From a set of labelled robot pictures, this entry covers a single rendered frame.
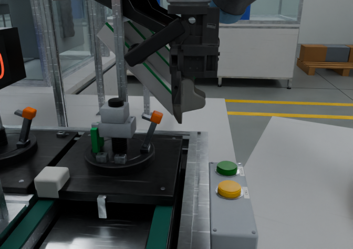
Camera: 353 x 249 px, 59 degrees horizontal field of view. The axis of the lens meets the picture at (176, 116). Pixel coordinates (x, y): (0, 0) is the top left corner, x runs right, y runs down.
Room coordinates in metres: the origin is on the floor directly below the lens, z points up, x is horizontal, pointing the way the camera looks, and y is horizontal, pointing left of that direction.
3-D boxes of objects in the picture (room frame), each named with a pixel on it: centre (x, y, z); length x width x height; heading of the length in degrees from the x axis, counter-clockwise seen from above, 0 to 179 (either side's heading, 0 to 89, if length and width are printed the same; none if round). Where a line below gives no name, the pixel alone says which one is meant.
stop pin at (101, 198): (0.44, 0.13, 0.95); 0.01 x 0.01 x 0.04; 85
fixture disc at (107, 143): (0.56, 0.11, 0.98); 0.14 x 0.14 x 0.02
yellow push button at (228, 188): (0.46, -0.09, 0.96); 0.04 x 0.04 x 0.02
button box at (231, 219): (0.46, -0.09, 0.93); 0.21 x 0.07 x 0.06; 175
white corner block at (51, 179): (0.47, 0.22, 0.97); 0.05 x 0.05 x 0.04; 85
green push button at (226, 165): (0.53, -0.10, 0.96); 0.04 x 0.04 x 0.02
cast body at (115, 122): (0.56, 0.13, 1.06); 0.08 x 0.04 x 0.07; 85
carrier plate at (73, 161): (0.56, 0.11, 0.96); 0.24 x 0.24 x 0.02; 85
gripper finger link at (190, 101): (0.53, -0.02, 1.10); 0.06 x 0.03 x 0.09; 85
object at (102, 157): (0.51, 0.14, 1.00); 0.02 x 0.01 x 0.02; 85
